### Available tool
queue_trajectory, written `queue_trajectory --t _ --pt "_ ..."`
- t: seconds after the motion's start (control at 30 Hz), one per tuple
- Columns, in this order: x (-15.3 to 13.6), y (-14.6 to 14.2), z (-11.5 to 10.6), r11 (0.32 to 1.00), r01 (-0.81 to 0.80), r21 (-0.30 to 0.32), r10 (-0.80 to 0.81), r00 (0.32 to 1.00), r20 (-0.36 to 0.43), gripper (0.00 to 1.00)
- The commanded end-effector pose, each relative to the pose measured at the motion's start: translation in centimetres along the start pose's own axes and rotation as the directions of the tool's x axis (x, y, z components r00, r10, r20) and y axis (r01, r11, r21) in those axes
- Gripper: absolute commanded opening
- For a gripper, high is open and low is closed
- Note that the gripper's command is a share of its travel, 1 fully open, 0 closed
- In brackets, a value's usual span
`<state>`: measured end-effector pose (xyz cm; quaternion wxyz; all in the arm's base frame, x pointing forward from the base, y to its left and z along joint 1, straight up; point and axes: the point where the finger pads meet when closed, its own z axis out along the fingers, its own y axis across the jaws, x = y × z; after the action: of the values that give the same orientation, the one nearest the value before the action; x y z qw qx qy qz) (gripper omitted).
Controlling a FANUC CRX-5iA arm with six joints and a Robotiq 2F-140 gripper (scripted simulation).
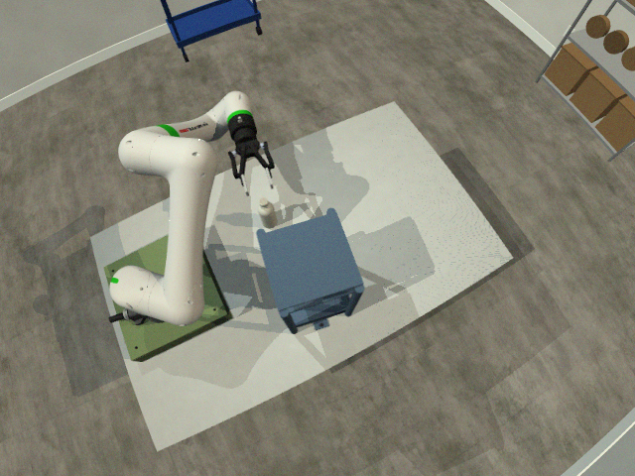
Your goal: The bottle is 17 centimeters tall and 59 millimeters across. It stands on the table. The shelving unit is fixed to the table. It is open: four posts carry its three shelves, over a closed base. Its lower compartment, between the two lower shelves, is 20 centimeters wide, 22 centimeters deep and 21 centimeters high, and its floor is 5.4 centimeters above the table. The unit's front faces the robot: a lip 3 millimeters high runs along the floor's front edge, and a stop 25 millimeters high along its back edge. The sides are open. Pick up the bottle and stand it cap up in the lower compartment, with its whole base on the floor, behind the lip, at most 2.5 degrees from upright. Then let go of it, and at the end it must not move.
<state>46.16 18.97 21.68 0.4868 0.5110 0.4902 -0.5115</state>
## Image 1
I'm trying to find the white plastic bottle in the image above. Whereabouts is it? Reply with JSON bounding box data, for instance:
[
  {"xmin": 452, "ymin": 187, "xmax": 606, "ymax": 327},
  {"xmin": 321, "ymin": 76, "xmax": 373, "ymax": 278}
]
[{"xmin": 258, "ymin": 197, "xmax": 277, "ymax": 228}]

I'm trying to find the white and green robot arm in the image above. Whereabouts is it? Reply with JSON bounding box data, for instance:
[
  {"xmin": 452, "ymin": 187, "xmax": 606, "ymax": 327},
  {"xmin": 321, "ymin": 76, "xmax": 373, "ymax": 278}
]
[{"xmin": 109, "ymin": 91, "xmax": 257, "ymax": 326}]

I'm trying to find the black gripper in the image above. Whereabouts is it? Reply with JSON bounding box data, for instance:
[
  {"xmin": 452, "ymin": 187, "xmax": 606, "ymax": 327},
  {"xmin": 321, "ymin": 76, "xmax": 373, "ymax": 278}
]
[{"xmin": 228, "ymin": 129, "xmax": 275, "ymax": 196}]

